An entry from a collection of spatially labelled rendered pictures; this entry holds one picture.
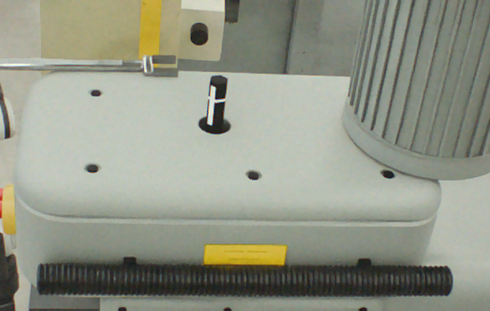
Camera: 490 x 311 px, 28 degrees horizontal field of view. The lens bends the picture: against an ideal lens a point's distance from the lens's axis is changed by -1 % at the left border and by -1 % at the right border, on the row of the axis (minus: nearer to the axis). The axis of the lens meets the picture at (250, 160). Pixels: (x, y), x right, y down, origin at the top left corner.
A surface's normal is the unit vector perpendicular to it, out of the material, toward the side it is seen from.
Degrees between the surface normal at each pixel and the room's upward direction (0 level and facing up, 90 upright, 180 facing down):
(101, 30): 90
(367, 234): 90
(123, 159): 0
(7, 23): 0
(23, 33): 0
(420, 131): 90
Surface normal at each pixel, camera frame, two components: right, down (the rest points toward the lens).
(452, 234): 0.11, -0.80
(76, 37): 0.11, 0.60
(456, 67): -0.15, 0.58
